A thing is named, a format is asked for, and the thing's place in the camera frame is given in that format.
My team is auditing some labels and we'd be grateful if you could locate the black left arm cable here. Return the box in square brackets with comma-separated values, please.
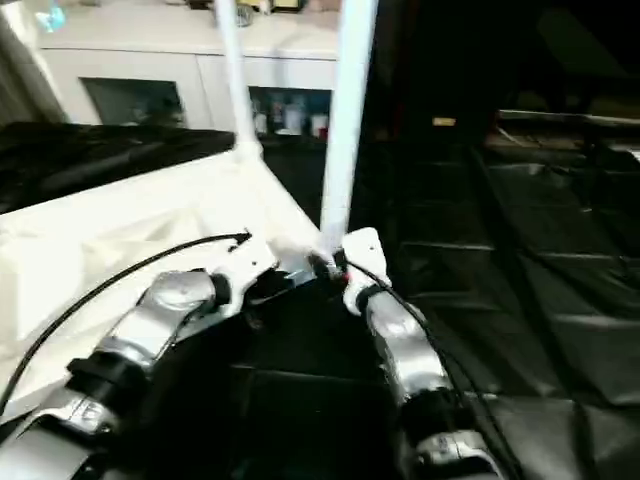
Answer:
[0, 233, 253, 411]

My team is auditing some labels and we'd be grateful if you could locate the white plastic table top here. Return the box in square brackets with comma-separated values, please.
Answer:
[0, 150, 336, 401]

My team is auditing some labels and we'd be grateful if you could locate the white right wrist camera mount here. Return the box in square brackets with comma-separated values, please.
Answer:
[340, 227, 389, 316]

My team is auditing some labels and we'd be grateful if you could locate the white plastic table leg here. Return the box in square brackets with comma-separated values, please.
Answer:
[318, 0, 379, 256]
[215, 0, 266, 161]

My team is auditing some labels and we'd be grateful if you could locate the black plastic mat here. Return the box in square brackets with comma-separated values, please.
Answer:
[0, 115, 640, 480]

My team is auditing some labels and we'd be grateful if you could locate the white cabinet with glass doors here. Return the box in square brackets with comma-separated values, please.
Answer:
[30, 0, 341, 136]

